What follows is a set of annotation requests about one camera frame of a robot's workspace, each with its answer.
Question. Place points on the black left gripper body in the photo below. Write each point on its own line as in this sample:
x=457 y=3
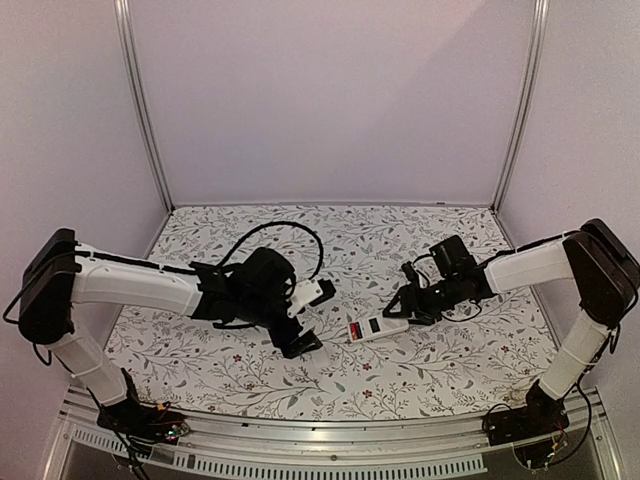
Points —
x=280 y=338

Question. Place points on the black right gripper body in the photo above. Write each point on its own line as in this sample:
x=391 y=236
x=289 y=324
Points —
x=415 y=298

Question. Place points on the white red remote control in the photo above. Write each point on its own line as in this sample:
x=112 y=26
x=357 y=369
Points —
x=375 y=328

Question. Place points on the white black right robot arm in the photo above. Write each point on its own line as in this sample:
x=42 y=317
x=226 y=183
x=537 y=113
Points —
x=590 y=264

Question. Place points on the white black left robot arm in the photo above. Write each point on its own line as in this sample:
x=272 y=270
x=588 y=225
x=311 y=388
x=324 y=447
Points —
x=263 y=291

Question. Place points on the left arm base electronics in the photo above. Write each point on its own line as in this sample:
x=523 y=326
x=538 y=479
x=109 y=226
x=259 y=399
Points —
x=142 y=424

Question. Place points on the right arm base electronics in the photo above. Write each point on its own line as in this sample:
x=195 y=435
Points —
x=541 y=423

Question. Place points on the floral patterned table mat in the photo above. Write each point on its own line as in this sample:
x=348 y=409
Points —
x=478 y=356

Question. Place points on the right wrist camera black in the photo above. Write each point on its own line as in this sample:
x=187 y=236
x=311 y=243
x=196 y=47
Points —
x=413 y=275

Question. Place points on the aluminium front rail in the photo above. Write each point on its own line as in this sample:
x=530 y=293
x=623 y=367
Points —
x=230 y=447

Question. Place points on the aluminium right frame post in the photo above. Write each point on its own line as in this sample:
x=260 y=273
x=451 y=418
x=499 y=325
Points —
x=525 y=99

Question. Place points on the aluminium frame post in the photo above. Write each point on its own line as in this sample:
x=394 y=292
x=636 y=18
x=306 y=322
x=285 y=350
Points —
x=140 y=105
x=525 y=99

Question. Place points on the aluminium left frame post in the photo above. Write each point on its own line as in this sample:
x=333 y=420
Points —
x=140 y=105

